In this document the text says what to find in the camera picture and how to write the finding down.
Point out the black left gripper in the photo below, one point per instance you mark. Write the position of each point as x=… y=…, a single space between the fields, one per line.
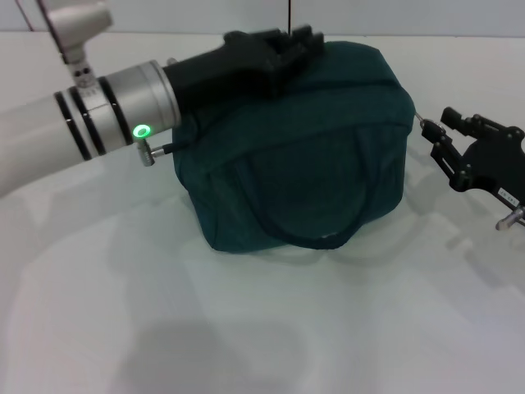
x=229 y=67

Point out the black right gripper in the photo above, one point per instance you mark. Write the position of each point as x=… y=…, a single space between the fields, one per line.
x=492 y=164

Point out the dark teal fabric bag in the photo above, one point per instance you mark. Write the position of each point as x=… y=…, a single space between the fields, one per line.
x=299 y=164

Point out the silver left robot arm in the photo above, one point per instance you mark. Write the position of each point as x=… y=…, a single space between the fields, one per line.
x=90 y=119

